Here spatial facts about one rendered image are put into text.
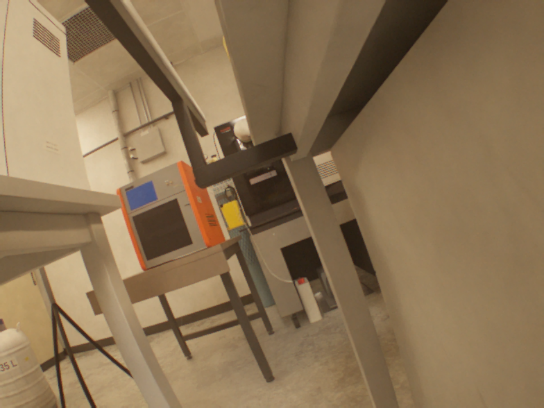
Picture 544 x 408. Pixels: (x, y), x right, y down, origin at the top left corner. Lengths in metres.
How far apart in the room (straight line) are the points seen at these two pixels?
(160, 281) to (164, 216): 0.30
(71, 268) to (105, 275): 3.30
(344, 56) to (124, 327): 0.60
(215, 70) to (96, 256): 3.08
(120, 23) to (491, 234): 0.36
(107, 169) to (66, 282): 1.48
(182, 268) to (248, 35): 1.16
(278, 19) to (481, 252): 0.25
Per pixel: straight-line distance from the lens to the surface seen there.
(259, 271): 2.74
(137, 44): 0.35
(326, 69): 0.22
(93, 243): 0.65
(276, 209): 1.96
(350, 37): 0.20
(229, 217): 1.98
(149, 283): 1.40
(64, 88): 0.83
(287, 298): 1.93
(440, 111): 0.25
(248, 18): 0.24
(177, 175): 1.43
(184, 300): 3.33
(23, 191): 0.47
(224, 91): 3.41
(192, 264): 1.31
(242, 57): 0.29
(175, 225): 1.42
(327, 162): 2.00
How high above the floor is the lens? 0.73
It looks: 3 degrees up
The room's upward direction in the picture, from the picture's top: 21 degrees counter-clockwise
